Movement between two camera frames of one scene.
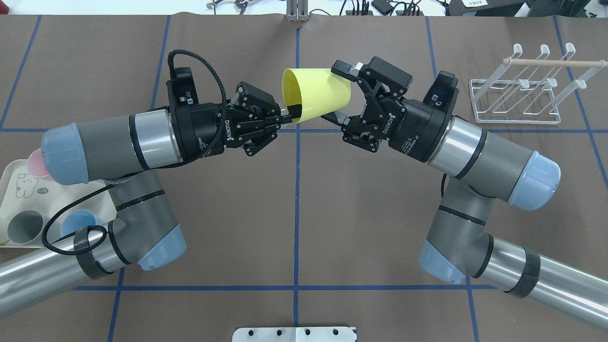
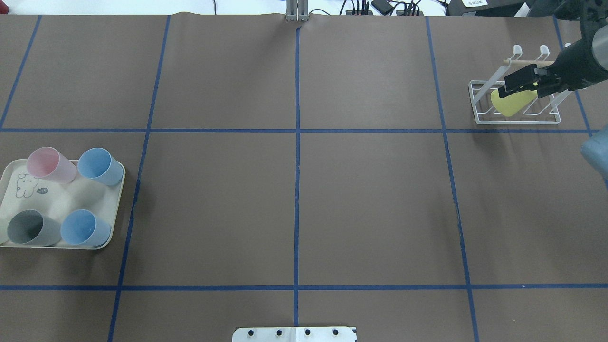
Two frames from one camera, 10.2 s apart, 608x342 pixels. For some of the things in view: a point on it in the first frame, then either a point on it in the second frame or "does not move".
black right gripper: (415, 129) -> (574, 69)
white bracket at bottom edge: (335, 334) does not move
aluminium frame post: (297, 10) does not move
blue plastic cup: (76, 220) does not move
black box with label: (489, 8) does not move
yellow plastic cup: (319, 91) -> (509, 105)
